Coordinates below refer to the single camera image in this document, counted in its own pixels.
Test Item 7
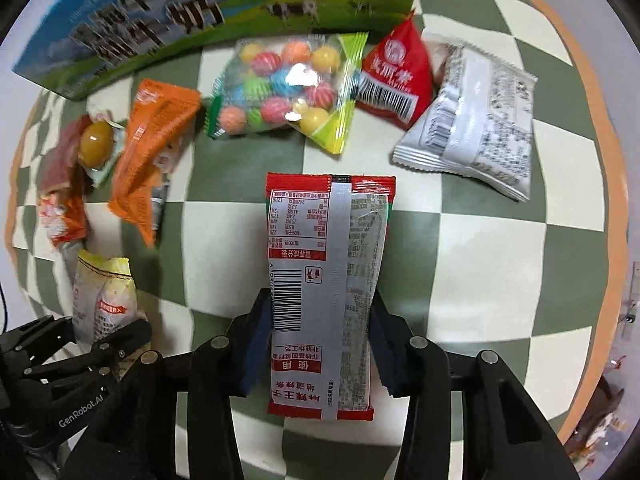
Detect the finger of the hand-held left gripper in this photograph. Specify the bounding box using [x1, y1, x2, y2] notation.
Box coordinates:
[22, 318, 153, 397]
[0, 315, 76, 361]

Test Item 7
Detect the clear packet with brown egg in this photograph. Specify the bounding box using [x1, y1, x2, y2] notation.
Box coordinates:
[75, 110, 128, 188]

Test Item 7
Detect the blue green printed carton box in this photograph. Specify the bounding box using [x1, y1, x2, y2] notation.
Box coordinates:
[12, 0, 426, 103]

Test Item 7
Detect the small red orange snack packet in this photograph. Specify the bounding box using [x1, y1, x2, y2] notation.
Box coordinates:
[37, 190, 91, 263]

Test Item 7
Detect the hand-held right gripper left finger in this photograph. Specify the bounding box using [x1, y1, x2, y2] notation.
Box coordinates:
[95, 287, 274, 480]

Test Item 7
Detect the green white checkered tablecloth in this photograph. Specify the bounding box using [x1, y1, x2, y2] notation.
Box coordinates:
[7, 0, 608, 480]

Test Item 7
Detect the clear bag of colourful candy balls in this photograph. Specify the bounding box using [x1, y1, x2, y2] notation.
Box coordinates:
[205, 32, 371, 156]

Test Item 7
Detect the yellow and white snack packet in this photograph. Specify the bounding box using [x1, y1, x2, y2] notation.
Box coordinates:
[71, 249, 148, 348]

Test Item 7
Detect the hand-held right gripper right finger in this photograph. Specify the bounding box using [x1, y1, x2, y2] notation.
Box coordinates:
[369, 290, 581, 480]

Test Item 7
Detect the dark red clear snack packet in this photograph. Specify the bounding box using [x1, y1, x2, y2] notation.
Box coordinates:
[40, 115, 91, 193]

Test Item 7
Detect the white printed snack packet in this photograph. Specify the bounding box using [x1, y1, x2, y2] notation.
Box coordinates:
[391, 32, 540, 203]

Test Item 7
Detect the red and silver snack packet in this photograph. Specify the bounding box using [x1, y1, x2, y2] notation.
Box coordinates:
[264, 172, 397, 422]

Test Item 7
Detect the red triangular snack packet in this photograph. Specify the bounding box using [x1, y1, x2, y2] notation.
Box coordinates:
[355, 10, 436, 133]

